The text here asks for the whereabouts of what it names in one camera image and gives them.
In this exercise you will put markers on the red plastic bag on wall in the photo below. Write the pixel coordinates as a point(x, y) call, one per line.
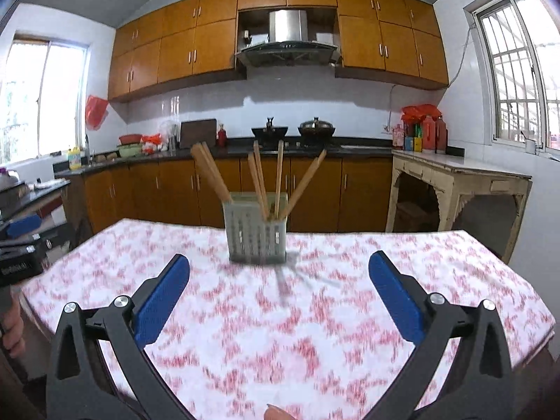
point(95, 112)

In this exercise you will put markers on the black pan on stove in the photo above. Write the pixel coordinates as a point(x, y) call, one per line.
point(270, 133)

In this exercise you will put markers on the left window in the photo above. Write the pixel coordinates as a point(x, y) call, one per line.
point(42, 98)

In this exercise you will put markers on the cream side table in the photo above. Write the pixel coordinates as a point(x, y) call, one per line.
point(456, 182)

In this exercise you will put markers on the upper wooden kitchen cabinets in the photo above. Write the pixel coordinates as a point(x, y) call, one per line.
point(192, 42)

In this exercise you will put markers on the steel range hood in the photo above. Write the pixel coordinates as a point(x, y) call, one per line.
point(288, 37)

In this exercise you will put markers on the green perforated utensil holder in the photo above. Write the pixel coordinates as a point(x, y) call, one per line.
point(251, 240)

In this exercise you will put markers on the green and red bowls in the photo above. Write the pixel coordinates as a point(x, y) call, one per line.
point(130, 145)

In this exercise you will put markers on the yellow detergent bottle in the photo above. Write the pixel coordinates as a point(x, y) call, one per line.
point(75, 159)

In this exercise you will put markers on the chopstick in holder centre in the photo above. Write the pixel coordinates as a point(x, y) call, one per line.
point(252, 167)

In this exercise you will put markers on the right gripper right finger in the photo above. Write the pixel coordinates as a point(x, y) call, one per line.
point(479, 382)

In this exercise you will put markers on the right window with bars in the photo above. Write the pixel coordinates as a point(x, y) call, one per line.
point(517, 46)

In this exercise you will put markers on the dark wooden cutting board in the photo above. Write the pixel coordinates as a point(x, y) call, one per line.
point(198, 131)

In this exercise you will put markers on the left hand of person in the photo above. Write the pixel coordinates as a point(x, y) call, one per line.
point(13, 325)

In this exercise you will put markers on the right hand of person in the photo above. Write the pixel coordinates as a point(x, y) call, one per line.
point(274, 413)

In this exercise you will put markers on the red bags and bottles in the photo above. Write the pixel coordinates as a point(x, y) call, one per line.
point(420, 128)

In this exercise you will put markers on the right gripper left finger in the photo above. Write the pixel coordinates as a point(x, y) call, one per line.
point(79, 384)

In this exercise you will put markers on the black wok with lid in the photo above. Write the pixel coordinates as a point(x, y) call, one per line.
point(316, 127)

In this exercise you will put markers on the red bottle on counter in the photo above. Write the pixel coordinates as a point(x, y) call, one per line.
point(222, 139)

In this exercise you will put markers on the floral pink tablecloth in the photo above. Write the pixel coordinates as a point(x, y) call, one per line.
point(311, 336)

